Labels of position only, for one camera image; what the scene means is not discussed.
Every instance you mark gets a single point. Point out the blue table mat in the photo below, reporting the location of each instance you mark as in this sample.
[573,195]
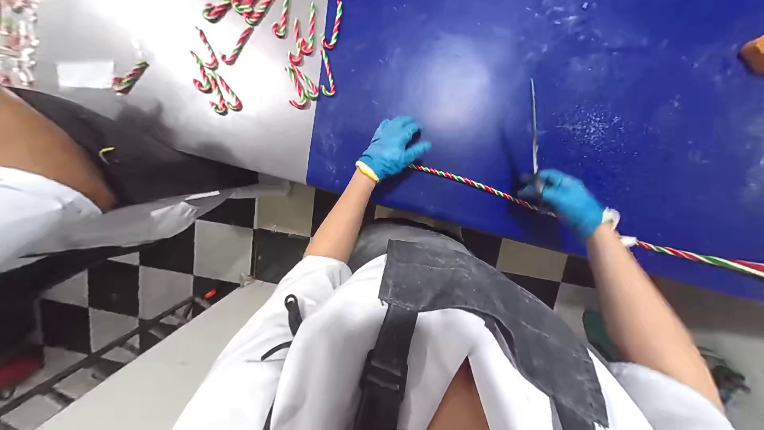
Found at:
[477,60]

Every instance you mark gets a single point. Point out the silver metal table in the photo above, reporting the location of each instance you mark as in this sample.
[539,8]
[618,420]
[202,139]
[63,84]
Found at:
[262,134]

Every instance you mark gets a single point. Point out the person's right forearm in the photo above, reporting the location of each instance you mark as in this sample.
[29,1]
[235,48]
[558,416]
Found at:
[638,292]

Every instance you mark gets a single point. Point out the single thick candy cane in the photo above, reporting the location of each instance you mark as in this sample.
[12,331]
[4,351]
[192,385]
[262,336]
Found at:
[130,78]

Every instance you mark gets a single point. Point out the person's left fingers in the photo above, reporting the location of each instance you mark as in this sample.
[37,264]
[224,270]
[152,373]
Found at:
[407,125]

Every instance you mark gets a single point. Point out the dark green object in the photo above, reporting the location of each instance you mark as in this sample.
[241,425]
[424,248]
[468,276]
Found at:
[600,334]

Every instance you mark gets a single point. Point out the beige flat board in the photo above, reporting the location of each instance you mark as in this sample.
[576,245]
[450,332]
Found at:
[179,364]

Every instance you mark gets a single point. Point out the red object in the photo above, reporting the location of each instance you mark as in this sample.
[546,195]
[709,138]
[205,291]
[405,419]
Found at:
[21,370]

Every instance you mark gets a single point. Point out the black metal rack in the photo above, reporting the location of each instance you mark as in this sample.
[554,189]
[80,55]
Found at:
[143,328]

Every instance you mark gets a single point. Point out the person's left hand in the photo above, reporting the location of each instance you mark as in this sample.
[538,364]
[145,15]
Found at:
[385,150]

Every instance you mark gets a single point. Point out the group of striped candy canes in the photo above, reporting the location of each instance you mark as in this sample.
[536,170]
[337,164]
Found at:
[239,45]

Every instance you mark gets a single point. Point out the pile of wrapped candies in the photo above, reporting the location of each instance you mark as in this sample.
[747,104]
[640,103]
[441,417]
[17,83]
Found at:
[18,45]

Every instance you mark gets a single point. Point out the orange-brown block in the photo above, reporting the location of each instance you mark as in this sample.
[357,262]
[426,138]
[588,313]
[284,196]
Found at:
[754,55]

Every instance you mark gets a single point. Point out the person's right fingers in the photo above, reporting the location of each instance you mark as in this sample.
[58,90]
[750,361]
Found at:
[547,182]

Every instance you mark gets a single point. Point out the white paper piece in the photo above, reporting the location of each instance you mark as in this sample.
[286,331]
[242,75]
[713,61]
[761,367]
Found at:
[85,74]

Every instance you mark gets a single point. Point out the person's left thumb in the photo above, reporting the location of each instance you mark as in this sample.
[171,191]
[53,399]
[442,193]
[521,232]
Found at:
[419,150]

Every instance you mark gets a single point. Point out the person's left forearm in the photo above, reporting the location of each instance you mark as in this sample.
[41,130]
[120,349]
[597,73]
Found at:
[343,218]

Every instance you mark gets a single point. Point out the person's right hand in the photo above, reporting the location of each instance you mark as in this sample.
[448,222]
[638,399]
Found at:
[576,204]

